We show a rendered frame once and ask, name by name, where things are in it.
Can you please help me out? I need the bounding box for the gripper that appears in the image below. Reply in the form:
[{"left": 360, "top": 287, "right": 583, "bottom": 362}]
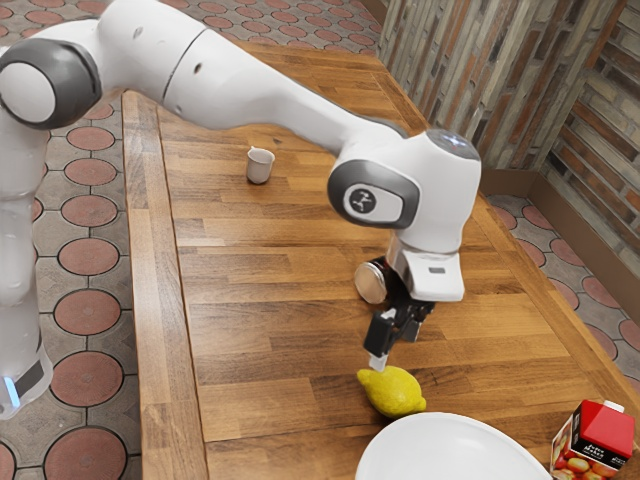
[{"left": 363, "top": 255, "right": 435, "bottom": 372}]

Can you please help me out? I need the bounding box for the yellow lemon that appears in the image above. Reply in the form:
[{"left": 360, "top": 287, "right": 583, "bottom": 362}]
[{"left": 356, "top": 365, "right": 428, "bottom": 420}]

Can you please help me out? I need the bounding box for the red juice carton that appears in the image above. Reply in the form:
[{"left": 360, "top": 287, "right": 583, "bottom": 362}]
[{"left": 549, "top": 398, "right": 637, "bottom": 480}]

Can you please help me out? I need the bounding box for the white plate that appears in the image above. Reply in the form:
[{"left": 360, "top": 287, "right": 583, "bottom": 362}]
[{"left": 353, "top": 410, "right": 554, "bottom": 480}]

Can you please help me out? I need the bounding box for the small white cup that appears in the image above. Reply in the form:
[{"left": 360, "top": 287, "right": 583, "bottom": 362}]
[{"left": 245, "top": 145, "right": 278, "bottom": 186}]

